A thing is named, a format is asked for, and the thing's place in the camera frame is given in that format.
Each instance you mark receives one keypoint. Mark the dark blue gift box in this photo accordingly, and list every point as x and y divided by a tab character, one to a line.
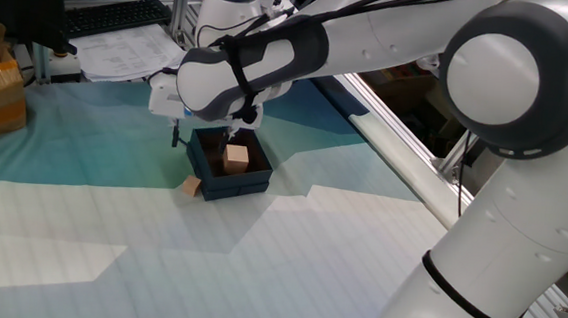
234	188

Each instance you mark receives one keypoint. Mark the blue green white tablecloth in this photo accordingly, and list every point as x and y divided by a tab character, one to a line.
107	247

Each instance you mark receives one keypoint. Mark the black computer keyboard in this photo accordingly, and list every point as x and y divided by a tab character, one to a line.
113	17

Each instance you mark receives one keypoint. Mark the white emergency stop box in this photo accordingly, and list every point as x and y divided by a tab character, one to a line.
65	66

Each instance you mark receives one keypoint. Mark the aluminium table edge rail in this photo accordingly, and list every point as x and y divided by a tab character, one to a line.
406	137

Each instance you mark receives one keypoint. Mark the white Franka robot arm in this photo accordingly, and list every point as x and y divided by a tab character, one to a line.
535	221

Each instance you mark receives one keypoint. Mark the large wooden cube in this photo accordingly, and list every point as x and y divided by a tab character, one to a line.
236	158

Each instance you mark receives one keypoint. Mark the stack of printed papers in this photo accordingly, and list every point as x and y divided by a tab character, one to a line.
121	52

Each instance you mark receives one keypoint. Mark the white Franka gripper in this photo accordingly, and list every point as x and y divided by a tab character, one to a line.
163	98

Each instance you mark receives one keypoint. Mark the small wooden cube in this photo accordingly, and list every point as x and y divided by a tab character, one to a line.
192	186

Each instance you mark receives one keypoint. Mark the upright aluminium frame post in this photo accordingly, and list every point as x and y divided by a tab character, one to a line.
181	1

